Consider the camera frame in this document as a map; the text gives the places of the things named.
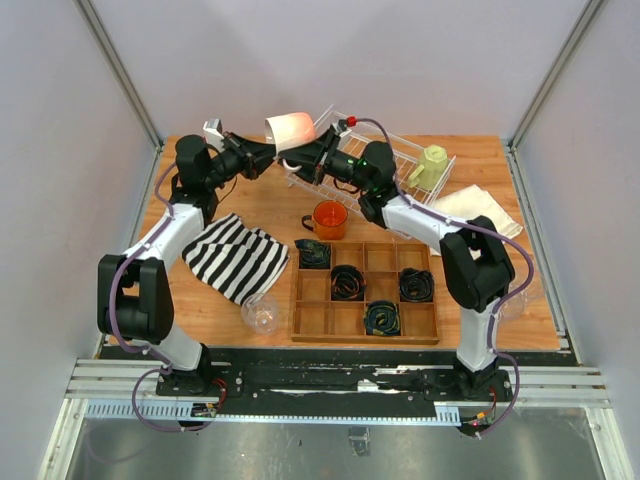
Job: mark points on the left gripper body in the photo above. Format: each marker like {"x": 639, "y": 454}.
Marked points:
{"x": 234, "y": 161}

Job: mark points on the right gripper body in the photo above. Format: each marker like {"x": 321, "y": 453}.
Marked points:
{"x": 334, "y": 163}

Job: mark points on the pink white mug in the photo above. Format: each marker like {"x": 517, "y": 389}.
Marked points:
{"x": 289, "y": 131}

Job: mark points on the orange enamel mug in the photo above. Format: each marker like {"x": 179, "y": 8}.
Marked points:
{"x": 328, "y": 221}

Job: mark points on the yellow-green mug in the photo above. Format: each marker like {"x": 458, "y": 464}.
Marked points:
{"x": 432, "y": 163}

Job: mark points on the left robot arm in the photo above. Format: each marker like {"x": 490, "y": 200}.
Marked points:
{"x": 134, "y": 301}

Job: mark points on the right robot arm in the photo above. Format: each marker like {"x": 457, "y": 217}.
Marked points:
{"x": 477, "y": 268}

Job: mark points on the rolled belt top left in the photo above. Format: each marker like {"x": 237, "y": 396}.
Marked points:
{"x": 313, "y": 254}

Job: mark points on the rolled belt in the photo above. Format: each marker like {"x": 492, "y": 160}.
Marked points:
{"x": 313, "y": 254}
{"x": 347, "y": 283}
{"x": 416, "y": 286}
{"x": 382, "y": 318}

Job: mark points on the black white striped cloth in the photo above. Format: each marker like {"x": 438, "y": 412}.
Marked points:
{"x": 234, "y": 260}

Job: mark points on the rolled belt middle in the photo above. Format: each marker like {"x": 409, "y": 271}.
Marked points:
{"x": 347, "y": 283}

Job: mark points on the cream folded cloth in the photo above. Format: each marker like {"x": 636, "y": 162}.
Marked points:
{"x": 471, "y": 202}

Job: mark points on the rolled belt right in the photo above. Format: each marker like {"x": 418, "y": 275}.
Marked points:
{"x": 416, "y": 286}

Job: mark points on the clear plastic cup left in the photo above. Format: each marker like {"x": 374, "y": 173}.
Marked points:
{"x": 260, "y": 312}

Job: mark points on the clear plastic cup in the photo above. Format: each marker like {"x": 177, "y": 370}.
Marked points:
{"x": 515, "y": 307}
{"x": 260, "y": 312}

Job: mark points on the rolled belt bottom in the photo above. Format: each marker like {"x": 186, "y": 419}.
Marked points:
{"x": 382, "y": 318}

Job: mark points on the clear plastic cup right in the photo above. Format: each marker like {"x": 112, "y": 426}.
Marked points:
{"x": 515, "y": 307}

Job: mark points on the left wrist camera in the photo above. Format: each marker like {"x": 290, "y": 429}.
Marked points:
{"x": 213, "y": 132}

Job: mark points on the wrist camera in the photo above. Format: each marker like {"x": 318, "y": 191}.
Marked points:
{"x": 343, "y": 126}
{"x": 213, "y": 132}

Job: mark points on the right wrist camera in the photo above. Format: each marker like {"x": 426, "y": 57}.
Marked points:
{"x": 343, "y": 126}

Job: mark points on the white wire dish rack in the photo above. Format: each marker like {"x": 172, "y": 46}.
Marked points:
{"x": 400, "y": 170}

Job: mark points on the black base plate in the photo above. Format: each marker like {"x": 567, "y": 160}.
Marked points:
{"x": 336, "y": 383}

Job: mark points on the aluminium rail frame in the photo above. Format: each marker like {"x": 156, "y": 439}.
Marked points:
{"x": 112, "y": 424}

